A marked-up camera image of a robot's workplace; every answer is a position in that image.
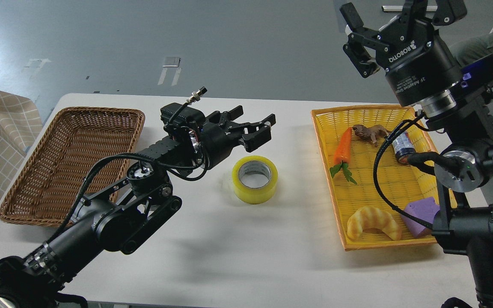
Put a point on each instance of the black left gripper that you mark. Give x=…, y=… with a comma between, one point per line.
x=220, y=134

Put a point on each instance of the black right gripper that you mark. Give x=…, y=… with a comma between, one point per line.
x=417, y=62

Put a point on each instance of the yellow tape roll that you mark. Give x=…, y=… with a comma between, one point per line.
x=254, y=179

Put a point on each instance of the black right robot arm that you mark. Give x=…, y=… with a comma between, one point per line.
x=463, y=172

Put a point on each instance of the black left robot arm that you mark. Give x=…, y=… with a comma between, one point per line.
x=125, y=198

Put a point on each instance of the white desk foot bar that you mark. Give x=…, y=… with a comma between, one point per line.
x=399, y=8

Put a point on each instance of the person grey trouser leg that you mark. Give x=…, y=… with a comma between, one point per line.
x=473, y=49

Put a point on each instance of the brown toy dinosaur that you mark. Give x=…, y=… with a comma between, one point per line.
x=370, y=134

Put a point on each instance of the orange toy carrot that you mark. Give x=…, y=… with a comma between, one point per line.
x=342, y=157

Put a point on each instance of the small blue can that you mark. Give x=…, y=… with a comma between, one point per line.
x=403, y=148

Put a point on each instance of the yellow plastic basket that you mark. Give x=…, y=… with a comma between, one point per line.
x=401, y=184

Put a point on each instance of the toy croissant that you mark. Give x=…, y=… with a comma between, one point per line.
x=373, y=218

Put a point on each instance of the purple foam block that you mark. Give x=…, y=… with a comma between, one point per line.
x=424, y=209

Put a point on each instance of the brown wicker basket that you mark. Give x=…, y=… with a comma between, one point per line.
x=74, y=141

